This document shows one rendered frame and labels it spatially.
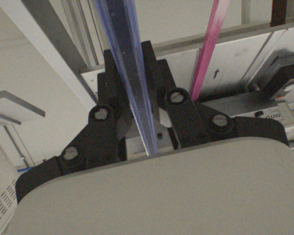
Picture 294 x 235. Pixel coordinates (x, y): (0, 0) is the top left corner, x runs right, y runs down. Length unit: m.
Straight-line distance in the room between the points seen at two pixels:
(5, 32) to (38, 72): 0.43
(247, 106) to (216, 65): 0.14
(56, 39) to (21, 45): 1.99
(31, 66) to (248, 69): 2.06
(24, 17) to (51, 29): 0.04
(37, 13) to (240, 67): 0.32
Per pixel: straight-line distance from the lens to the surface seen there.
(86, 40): 0.54
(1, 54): 2.34
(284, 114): 0.65
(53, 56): 0.25
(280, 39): 0.37
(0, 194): 1.32
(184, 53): 0.29
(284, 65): 0.42
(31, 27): 0.23
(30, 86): 2.28
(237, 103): 0.44
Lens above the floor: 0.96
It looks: 23 degrees up
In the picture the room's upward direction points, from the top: 168 degrees clockwise
